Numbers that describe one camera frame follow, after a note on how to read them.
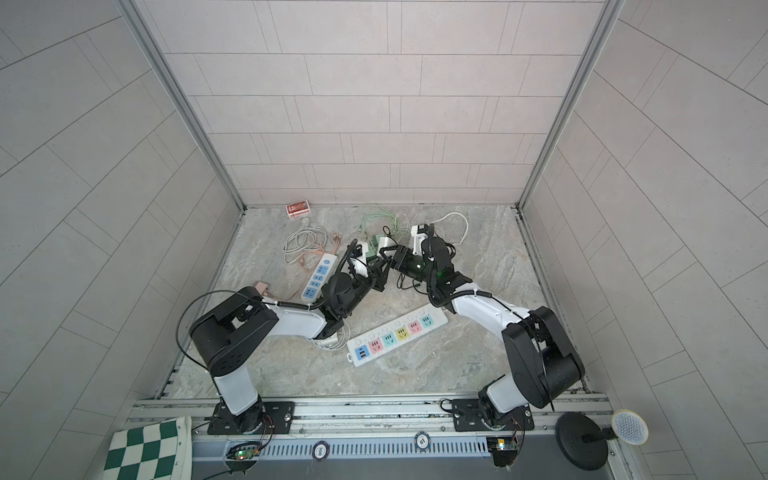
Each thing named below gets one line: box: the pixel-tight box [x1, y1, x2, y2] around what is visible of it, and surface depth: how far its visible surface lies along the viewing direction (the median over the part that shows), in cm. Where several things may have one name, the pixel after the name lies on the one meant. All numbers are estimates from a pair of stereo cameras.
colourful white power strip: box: [346, 307, 449, 367], surface depth 84 cm
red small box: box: [285, 200, 311, 218], surface depth 117 cm
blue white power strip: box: [301, 253, 338, 302], surface depth 96 cm
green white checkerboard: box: [102, 415, 193, 480], surface depth 67 cm
